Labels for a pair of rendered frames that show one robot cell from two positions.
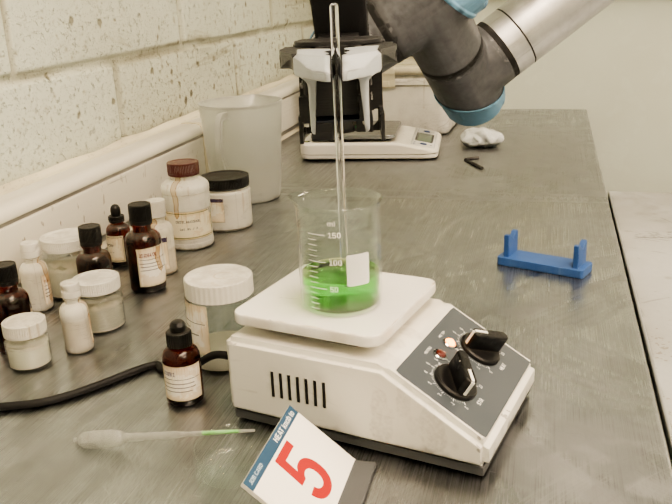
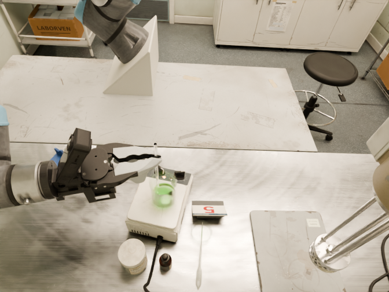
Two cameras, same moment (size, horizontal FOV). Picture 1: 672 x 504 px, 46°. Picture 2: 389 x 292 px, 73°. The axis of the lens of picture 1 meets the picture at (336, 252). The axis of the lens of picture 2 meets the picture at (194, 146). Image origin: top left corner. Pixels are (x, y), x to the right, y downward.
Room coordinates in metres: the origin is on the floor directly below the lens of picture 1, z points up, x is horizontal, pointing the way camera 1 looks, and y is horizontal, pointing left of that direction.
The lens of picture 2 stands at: (0.59, 0.30, 1.57)
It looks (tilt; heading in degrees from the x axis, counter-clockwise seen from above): 51 degrees down; 250
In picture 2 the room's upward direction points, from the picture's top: 6 degrees clockwise
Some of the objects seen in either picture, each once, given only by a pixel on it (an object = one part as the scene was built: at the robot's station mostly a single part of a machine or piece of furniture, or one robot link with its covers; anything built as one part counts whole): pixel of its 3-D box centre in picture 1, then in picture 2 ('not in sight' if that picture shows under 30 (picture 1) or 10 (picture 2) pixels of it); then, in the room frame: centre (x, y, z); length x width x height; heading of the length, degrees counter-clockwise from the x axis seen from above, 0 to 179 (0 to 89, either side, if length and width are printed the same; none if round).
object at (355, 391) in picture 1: (370, 357); (161, 200); (0.54, -0.02, 0.94); 0.22 x 0.13 x 0.08; 62
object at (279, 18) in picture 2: not in sight; (279, 16); (-1.06, -2.03, 0.40); 0.24 x 0.01 x 0.30; 165
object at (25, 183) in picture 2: not in sight; (35, 183); (0.77, -0.01, 1.14); 0.08 x 0.05 x 0.08; 88
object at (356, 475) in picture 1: (313, 474); (208, 207); (0.42, 0.02, 0.92); 0.09 x 0.06 x 0.04; 165
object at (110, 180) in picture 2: (309, 60); (113, 174); (0.63, 0.01, 1.16); 0.09 x 0.05 x 0.02; 177
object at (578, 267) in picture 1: (544, 252); (51, 163); (0.83, -0.23, 0.92); 0.10 x 0.03 x 0.04; 54
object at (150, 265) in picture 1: (144, 246); not in sight; (0.82, 0.21, 0.95); 0.04 x 0.04 x 0.10
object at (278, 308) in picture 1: (338, 300); (158, 201); (0.56, 0.00, 0.98); 0.12 x 0.12 x 0.01; 62
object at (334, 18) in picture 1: (339, 150); (157, 173); (0.55, -0.01, 1.10); 0.01 x 0.01 x 0.20
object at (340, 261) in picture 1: (336, 253); (163, 191); (0.54, 0.00, 1.03); 0.07 x 0.06 x 0.08; 67
